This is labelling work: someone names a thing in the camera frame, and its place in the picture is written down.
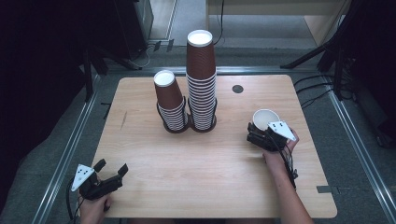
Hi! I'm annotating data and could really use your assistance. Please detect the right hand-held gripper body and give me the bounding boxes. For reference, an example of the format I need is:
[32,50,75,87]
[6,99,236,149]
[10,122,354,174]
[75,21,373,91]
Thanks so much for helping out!
[258,120,297,153]

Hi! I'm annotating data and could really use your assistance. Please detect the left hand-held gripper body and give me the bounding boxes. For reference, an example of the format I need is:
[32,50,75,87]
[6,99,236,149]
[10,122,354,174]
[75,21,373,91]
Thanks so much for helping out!
[70,163,124,201]

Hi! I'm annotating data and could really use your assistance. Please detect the white paper cup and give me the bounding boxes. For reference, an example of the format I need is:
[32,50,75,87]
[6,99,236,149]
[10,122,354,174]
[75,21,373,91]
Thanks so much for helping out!
[251,108,281,132]

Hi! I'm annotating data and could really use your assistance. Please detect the black cup holder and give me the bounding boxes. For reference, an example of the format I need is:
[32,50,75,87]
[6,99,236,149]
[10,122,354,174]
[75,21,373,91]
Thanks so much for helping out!
[187,97,219,133]
[155,95,191,134]

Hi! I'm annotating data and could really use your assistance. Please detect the tall stack of paper cups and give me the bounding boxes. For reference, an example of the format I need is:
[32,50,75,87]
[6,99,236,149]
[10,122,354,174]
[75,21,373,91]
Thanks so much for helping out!
[185,29,219,132]

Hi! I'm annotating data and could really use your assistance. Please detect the person's right hand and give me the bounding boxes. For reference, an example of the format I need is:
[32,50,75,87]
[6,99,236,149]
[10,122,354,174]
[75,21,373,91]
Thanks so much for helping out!
[262,128,301,175]

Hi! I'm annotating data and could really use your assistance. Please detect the person's left hand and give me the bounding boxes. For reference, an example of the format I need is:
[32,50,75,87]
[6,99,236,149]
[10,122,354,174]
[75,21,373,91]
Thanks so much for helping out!
[78,193,113,224]

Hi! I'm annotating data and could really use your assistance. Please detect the person's legs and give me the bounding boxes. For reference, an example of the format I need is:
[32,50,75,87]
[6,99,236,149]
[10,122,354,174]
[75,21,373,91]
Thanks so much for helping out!
[128,217,276,224]

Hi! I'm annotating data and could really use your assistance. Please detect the black tripod stand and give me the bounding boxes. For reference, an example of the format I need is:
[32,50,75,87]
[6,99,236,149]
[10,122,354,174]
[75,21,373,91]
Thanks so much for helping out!
[279,0,366,101]
[81,46,143,103]

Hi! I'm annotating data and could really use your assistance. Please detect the short stack of paper cups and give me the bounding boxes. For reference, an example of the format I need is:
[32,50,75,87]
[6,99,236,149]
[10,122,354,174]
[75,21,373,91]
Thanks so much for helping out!
[153,69,190,132]

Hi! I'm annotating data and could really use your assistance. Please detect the black curtain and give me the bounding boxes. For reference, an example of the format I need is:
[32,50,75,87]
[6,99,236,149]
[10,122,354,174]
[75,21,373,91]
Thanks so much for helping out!
[0,0,94,214]

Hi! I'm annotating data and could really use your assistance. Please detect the light wooden desk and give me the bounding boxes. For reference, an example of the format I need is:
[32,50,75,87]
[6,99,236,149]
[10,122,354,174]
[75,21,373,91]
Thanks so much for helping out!
[205,0,353,47]

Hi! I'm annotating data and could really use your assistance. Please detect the dark computer tower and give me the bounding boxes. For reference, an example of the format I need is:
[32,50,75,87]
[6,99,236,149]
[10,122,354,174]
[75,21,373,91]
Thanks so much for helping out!
[112,0,154,61]

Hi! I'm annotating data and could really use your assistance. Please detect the metal floor rail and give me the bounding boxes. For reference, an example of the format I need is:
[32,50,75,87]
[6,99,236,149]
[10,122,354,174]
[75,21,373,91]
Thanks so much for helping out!
[32,74,103,224]
[319,74,396,224]
[105,65,319,76]

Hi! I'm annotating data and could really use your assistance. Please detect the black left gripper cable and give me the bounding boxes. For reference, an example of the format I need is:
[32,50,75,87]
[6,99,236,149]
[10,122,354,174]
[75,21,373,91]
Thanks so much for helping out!
[65,177,86,224]

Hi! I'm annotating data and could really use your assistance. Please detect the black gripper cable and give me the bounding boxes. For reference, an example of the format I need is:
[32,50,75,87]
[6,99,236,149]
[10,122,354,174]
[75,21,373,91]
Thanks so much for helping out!
[273,135,300,189]
[65,177,86,224]

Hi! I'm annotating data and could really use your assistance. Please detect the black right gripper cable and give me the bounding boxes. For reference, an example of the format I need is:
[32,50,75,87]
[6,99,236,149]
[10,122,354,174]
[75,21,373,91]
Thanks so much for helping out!
[273,135,300,189]

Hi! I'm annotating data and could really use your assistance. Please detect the black floor cables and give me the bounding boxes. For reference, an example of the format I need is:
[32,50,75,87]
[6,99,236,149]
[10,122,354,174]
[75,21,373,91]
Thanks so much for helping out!
[292,73,354,109]

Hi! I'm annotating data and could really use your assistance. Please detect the white floor cable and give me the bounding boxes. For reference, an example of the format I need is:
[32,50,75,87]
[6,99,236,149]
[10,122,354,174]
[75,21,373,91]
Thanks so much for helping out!
[133,42,157,68]

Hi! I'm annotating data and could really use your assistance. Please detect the black hanging cable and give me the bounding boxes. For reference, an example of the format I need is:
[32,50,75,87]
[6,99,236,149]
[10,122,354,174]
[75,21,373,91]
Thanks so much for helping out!
[214,0,226,47]

